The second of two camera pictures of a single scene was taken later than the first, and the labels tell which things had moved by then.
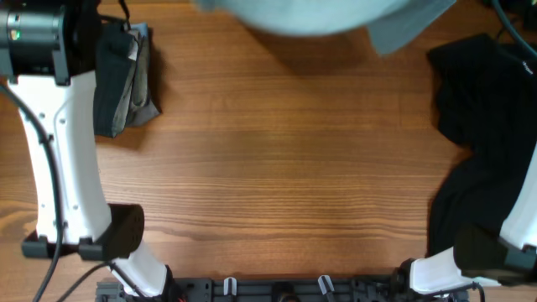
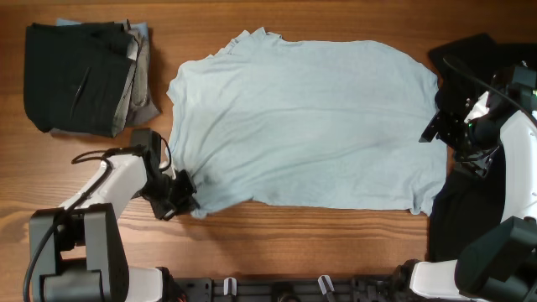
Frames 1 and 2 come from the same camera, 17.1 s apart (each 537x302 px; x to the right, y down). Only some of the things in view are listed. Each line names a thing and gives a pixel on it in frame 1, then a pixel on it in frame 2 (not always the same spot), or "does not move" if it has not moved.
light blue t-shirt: x=390 y=23 -> x=268 y=121
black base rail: x=284 y=289 does not move
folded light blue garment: x=143 y=28 does not move
